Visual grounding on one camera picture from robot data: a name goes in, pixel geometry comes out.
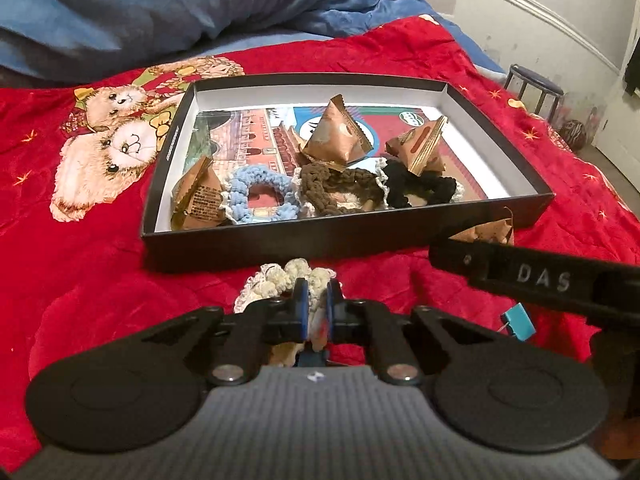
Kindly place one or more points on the red bear printed blanket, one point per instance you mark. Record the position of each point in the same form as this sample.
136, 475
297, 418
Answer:
75, 270

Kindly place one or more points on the colourful history textbook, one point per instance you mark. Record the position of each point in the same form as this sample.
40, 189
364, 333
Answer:
260, 130

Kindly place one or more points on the black shallow cardboard box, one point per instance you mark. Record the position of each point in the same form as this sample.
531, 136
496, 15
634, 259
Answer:
300, 245

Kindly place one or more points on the black crochet scrunchie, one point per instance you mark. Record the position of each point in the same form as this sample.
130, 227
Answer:
405, 190

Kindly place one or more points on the dark round ball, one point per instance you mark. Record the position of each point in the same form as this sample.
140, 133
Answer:
572, 135

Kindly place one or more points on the blue plush blanket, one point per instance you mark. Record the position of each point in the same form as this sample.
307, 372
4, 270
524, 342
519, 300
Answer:
150, 10

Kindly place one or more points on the hanging dark blue garment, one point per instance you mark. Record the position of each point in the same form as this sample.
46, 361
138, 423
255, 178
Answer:
632, 72

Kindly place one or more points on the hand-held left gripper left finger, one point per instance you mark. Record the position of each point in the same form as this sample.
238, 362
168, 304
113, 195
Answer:
250, 330

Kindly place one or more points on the brown crochet scrunchie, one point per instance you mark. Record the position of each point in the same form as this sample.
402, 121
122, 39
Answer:
320, 180

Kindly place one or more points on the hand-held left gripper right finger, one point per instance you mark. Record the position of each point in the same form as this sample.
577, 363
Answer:
380, 330

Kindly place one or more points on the white crochet scrunchie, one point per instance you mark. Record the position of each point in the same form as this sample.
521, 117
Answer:
272, 280

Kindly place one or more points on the round blue topped stool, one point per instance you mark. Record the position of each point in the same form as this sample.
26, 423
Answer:
537, 80

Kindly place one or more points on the small light blue clip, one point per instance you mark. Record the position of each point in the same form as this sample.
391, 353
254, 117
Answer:
517, 322

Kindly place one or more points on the brown triangular snack packet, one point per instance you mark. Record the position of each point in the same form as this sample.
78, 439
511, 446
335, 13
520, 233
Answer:
332, 135
492, 232
420, 147
200, 205

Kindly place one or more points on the light blue crochet scrunchie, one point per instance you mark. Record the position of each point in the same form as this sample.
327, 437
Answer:
235, 185

